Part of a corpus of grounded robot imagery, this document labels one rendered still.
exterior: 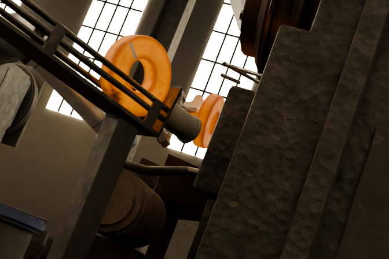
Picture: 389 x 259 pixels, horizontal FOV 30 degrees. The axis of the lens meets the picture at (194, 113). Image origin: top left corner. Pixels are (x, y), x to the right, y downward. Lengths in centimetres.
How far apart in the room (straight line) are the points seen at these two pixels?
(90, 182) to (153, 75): 24
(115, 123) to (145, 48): 15
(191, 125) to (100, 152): 21
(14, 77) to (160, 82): 425
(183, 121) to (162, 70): 11
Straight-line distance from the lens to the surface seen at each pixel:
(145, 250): 221
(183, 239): 417
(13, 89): 566
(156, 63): 140
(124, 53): 135
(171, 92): 142
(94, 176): 133
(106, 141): 134
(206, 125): 196
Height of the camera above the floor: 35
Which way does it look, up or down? 14 degrees up
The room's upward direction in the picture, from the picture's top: 21 degrees clockwise
